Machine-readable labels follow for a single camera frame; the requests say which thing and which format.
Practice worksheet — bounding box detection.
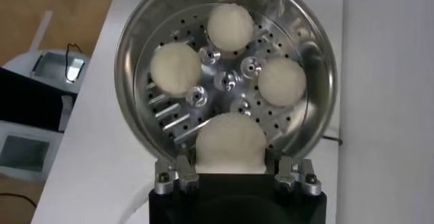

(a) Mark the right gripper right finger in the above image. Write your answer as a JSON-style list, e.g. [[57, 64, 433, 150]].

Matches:
[[265, 147, 322, 197]]

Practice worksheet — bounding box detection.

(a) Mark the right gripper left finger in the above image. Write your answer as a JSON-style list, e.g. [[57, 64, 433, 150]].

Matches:
[[154, 145, 201, 195]]

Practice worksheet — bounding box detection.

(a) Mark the thin black wire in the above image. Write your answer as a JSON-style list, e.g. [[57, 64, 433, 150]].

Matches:
[[65, 43, 83, 81]]

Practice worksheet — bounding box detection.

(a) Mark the grey black robot torso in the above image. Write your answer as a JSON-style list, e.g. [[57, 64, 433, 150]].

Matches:
[[0, 49, 91, 183]]

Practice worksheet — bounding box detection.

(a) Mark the black floor cable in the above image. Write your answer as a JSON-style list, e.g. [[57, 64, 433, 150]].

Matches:
[[0, 192, 37, 209]]

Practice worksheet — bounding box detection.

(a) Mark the stainless steel steamer basket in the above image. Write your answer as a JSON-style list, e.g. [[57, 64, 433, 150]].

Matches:
[[114, 0, 338, 165]]

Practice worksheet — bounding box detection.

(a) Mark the white steamed baozi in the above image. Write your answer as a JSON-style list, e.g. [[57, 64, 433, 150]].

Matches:
[[195, 112, 268, 174], [206, 3, 255, 52], [257, 57, 308, 107], [149, 41, 202, 97]]

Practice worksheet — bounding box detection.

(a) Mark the black cooker power cord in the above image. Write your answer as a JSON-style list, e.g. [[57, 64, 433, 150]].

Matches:
[[321, 135, 344, 145]]

